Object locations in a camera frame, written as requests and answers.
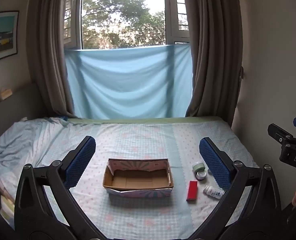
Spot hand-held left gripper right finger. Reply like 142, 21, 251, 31
190, 137, 282, 240

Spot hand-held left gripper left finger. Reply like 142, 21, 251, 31
14, 135, 106, 240

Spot green jar with white lid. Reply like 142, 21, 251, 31
192, 162, 205, 174

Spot large white pill bottle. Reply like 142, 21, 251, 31
203, 185, 225, 199

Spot red rectangular box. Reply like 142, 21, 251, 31
186, 180, 198, 201

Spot cardboard box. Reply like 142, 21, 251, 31
102, 158, 174, 197

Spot checked floral bed sheet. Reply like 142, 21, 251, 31
0, 116, 260, 240

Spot green mattress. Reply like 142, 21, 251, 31
67, 116, 230, 125

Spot grey headboard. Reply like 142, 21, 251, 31
0, 82, 43, 130

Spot stack of books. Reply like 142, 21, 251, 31
0, 194, 16, 223

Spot light blue hanging cloth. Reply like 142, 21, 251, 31
64, 43, 195, 119

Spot small beige object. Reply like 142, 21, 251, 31
0, 87, 14, 99

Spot brown left curtain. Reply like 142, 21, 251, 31
25, 0, 85, 118

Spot framed wall picture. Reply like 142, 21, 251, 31
0, 10, 19, 65

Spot window with grey frame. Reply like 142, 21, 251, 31
63, 0, 191, 51

